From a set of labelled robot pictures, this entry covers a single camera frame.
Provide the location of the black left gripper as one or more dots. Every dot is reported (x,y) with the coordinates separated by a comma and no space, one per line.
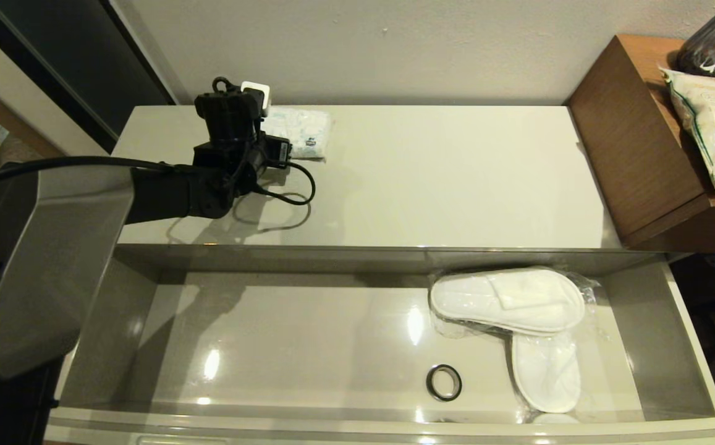
(277,153)

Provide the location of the white blue tissue pack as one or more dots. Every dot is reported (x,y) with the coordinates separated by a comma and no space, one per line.
(308,133)

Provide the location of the grey cabinet drawer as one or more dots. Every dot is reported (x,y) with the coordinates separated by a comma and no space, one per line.
(332,334)

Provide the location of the black tape roll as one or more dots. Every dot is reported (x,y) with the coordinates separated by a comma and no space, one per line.
(429,383)

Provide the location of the white slippers pair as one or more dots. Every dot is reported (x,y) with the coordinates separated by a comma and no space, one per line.
(518,303)

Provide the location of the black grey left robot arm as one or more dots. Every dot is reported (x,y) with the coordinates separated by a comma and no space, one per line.
(67,247)

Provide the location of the grey glossy cabinet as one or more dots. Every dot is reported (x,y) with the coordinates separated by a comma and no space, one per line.
(425,185)

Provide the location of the dark door panel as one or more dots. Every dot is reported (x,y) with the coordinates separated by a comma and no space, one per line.
(85,55)

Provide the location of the brown wooden door trim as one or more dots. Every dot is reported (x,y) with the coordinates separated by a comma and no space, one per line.
(17,117)

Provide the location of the single white bagged slipper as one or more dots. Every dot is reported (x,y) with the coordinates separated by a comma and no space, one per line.
(545,377)

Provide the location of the brown wooden side cabinet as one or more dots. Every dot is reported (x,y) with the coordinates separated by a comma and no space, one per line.
(629,136)

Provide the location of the small white wrist camera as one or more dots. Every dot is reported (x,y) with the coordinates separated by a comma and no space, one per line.
(257,96)

